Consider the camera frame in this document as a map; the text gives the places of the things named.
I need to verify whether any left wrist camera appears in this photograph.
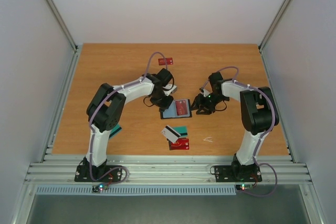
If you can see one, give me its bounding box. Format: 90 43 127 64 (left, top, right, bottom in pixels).
162 84 177 96

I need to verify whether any black leather card holder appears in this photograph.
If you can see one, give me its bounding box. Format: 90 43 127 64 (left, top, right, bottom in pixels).
160 99 192 120

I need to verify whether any teal card far left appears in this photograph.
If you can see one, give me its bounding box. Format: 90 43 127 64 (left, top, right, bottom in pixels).
109 124 122 139

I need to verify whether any white slotted cable duct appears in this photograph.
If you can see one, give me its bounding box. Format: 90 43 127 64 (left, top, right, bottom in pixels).
36 185 236 196

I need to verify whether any aluminium post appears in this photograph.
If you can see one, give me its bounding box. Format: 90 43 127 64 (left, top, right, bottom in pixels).
45 0 78 52
258 0 292 53

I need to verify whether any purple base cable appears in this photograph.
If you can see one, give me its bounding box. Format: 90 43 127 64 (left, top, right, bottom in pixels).
241 163 279 197
90 165 130 184

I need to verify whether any dark red card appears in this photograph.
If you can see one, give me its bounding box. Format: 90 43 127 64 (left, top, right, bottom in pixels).
175 99 190 117

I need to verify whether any left rear aluminium post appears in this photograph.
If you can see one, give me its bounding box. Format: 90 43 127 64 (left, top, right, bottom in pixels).
45 0 78 52

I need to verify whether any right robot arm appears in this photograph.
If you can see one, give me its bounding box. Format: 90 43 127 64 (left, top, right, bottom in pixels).
191 72 279 184

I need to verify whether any red card in pile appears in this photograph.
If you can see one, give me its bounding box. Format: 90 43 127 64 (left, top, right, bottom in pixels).
168 138 190 151

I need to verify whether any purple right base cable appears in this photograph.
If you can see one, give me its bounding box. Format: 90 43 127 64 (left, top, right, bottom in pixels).
241 163 279 197

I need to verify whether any controller board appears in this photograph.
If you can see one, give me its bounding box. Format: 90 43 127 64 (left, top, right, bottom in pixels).
236 184 255 191
91 184 109 193

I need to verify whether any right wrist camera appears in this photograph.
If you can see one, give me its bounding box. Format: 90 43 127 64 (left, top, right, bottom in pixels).
199 87 211 97

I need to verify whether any lone red card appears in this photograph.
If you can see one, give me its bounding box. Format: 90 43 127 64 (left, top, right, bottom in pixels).
158 57 174 66

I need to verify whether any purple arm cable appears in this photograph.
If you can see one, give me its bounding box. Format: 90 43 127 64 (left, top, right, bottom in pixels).
203 66 279 166
88 51 170 180

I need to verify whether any right rear aluminium post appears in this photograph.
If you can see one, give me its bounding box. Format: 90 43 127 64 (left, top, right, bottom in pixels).
258 0 292 53

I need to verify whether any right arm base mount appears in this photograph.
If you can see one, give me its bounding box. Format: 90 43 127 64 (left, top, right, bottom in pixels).
210 154 262 183

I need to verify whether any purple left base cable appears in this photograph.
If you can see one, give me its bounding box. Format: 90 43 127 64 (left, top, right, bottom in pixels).
90 165 130 184

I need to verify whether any left controller board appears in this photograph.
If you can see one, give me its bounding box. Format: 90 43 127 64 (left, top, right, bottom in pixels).
91 184 109 193

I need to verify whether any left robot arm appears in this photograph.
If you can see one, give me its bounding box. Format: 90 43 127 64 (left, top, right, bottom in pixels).
83 68 177 181

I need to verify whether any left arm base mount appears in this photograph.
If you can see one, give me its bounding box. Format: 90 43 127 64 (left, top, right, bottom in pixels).
74 157 124 183

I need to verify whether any large teal card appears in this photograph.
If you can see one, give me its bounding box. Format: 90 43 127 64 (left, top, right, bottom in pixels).
173 126 188 137

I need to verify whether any white card with black stripe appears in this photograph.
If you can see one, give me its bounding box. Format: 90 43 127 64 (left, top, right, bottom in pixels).
161 125 181 143

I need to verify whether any aluminium front rail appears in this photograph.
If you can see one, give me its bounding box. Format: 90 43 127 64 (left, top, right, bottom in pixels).
25 154 312 185

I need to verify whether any right controller board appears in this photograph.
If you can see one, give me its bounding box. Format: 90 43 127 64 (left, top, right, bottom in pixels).
236 184 255 191

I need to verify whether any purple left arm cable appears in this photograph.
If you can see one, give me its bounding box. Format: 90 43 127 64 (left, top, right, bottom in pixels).
88 51 170 180

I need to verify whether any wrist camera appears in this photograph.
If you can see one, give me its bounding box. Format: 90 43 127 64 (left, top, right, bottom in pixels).
199 87 211 97
162 84 177 96

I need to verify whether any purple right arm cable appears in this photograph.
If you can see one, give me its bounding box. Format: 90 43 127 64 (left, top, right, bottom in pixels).
203 66 279 166

